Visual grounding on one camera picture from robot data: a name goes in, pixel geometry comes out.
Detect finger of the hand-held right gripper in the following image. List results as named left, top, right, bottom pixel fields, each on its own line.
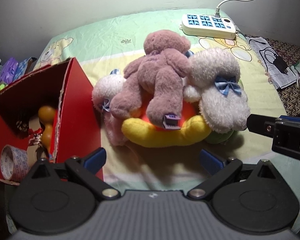
left=246, top=114, right=278, bottom=138

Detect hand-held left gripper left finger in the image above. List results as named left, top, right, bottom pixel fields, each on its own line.
left=24, top=148, right=120, bottom=200

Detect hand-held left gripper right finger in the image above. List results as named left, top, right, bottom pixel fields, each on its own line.
left=186, top=149, right=282, bottom=200

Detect green plush doll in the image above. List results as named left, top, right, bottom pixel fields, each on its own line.
left=205, top=80, right=244, bottom=144

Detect white plush with blue bows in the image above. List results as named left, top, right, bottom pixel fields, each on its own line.
left=91, top=47, right=251, bottom=147

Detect yellow tiger plush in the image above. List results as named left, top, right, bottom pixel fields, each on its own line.
left=122, top=100, right=212, bottom=147

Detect red cardboard box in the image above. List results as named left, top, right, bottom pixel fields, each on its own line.
left=0, top=57, right=104, bottom=185

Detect mauve teddy bear plush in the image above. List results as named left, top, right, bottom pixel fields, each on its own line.
left=110, top=29, right=192, bottom=130

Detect brown patterned cloth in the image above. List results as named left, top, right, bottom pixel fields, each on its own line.
left=245, top=34, right=300, bottom=118

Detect printed paper sheets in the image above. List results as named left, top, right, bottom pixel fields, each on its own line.
left=249, top=37, right=297, bottom=90

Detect red foil wrapper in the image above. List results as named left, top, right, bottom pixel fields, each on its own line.
left=16, top=120, right=44, bottom=145

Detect orange dumbbell toy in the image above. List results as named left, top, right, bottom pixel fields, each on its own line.
left=38, top=106, right=57, bottom=150

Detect printed tape roll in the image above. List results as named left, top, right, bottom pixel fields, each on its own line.
left=0, top=144, right=30, bottom=182

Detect cream power strip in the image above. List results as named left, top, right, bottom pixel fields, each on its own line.
left=179, top=13, right=237, bottom=40

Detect purple plastic pack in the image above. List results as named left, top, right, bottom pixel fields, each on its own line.
left=0, top=57, right=20, bottom=83

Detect black charger with cable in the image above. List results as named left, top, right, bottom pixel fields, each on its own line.
left=250, top=39, right=289, bottom=74

